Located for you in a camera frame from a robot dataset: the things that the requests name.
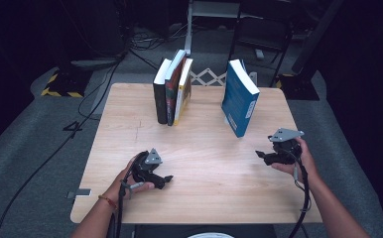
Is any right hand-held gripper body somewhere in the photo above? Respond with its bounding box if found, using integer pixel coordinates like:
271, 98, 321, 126
267, 128, 306, 167

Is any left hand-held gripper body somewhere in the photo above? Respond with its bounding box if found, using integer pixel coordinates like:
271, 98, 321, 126
131, 148, 164, 186

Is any blue book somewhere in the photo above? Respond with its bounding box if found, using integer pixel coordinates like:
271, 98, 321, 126
220, 59, 261, 139

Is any black book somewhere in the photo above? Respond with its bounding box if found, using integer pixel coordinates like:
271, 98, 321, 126
153, 59, 174, 125

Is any yellow book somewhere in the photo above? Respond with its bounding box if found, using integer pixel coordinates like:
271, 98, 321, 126
173, 58, 193, 126

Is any expandable metal bookend rack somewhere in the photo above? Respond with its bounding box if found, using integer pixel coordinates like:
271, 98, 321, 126
190, 67, 258, 87

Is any person's right hand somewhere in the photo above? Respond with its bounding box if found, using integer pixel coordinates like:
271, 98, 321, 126
272, 137, 321, 186

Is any person's left hand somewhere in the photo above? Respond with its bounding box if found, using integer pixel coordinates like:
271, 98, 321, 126
108, 155, 156, 202

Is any black stand with base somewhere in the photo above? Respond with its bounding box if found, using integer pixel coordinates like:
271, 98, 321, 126
275, 0, 346, 102

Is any white round object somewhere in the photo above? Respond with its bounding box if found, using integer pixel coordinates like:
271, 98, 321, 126
188, 232, 233, 238

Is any yellow-black striped stand base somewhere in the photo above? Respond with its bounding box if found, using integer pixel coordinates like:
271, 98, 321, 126
40, 67, 93, 98

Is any black chair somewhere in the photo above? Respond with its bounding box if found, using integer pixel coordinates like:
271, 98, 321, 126
225, 13, 295, 87

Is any left hand-held gripper cable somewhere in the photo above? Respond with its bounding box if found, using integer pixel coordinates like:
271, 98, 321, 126
108, 151, 149, 238

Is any hand-held gripper cable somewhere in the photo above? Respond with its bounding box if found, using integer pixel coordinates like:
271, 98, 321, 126
287, 148, 313, 238
108, 151, 149, 238

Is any orange bracelet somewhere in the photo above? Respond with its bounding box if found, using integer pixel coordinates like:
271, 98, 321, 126
97, 194, 118, 210

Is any right hand-held gripper cable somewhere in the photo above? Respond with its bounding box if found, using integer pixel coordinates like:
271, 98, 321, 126
287, 148, 313, 238

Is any black floor cable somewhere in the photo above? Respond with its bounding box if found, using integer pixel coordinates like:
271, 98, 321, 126
0, 49, 128, 238

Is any bundle of floor cables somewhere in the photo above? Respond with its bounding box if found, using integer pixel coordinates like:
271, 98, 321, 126
126, 24, 188, 53

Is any white desk frame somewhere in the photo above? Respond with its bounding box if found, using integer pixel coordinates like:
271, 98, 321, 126
183, 0, 242, 58

